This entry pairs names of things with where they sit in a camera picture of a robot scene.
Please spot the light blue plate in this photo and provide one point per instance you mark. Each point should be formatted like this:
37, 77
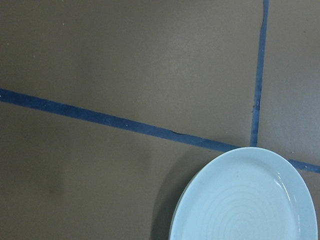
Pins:
249, 193

